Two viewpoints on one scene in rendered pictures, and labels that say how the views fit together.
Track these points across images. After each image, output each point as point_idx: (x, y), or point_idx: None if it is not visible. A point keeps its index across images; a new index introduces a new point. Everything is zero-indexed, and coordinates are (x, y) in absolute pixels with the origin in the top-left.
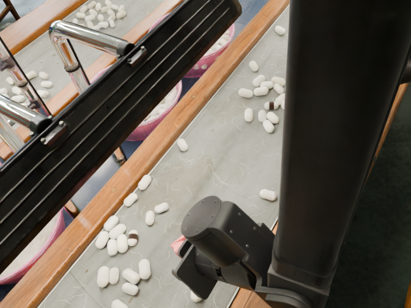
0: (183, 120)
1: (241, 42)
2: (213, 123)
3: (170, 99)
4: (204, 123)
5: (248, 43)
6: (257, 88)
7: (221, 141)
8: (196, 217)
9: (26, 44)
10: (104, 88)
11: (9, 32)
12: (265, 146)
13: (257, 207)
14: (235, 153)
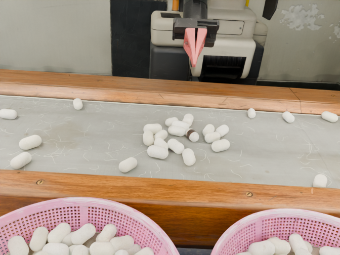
0: (295, 186)
1: (79, 183)
2: (256, 174)
3: (269, 241)
4: (265, 182)
5: (81, 175)
6: (177, 143)
7: (271, 159)
8: None
9: None
10: None
11: None
12: (244, 132)
13: (301, 123)
14: (272, 146)
